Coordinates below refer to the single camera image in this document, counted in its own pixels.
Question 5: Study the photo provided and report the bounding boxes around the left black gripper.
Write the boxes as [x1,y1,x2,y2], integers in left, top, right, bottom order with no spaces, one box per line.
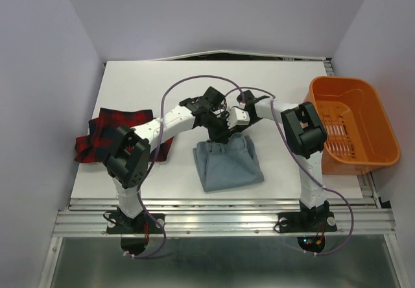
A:
[204,111,235,143]

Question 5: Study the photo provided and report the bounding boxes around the light blue skirt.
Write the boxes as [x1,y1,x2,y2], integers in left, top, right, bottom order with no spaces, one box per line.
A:
[193,133,264,193]

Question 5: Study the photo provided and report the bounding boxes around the red black plaid skirt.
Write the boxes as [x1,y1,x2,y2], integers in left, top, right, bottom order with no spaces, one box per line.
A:
[74,108,154,163]

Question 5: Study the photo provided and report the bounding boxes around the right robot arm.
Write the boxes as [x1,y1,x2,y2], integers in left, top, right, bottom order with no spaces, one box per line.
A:
[237,90,329,230]

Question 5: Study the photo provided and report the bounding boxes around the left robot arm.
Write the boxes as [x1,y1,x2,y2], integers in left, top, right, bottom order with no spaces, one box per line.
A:
[103,87,245,232]

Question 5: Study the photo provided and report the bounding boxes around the orange plastic basket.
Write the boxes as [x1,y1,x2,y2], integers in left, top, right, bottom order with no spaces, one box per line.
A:
[305,76,401,175]

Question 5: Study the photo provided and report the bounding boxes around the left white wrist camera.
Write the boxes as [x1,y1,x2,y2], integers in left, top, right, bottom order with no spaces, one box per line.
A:
[226,106,243,129]

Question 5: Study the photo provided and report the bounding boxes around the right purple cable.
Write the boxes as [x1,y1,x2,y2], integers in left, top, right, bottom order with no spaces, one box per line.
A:
[225,86,354,257]

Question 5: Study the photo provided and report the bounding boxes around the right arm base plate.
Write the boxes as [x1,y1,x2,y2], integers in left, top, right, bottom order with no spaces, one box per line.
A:
[274,211,337,234]

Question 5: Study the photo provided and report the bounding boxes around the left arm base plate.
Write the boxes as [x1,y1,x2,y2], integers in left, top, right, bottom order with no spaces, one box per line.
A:
[102,211,165,235]

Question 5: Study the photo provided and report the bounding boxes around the aluminium frame rail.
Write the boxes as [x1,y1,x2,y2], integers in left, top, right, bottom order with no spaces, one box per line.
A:
[53,198,396,237]

